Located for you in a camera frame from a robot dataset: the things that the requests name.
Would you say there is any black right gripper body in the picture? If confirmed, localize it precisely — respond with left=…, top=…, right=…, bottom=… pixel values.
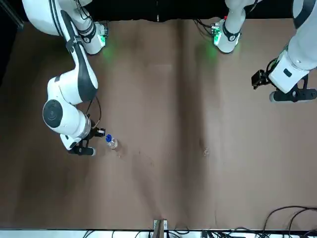
left=88, top=119, right=100, bottom=139

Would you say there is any clear blue-capped dropper bottle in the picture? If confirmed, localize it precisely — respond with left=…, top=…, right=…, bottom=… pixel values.
left=106, top=133, right=119, bottom=150

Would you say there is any left base thin cable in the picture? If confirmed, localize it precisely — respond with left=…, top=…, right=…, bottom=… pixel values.
left=194, top=18, right=215, bottom=37

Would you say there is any aluminium camera post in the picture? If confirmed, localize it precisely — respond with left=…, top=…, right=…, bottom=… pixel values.
left=152, top=218, right=168, bottom=238

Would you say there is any long looping black cable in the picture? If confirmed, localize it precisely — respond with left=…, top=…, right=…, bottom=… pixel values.
left=262, top=205, right=317, bottom=233

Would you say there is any short looping black cable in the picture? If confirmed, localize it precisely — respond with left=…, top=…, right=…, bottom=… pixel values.
left=287, top=208, right=317, bottom=234

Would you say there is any black frame profile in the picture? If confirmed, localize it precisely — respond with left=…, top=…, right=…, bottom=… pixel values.
left=0, top=1, right=25, bottom=30

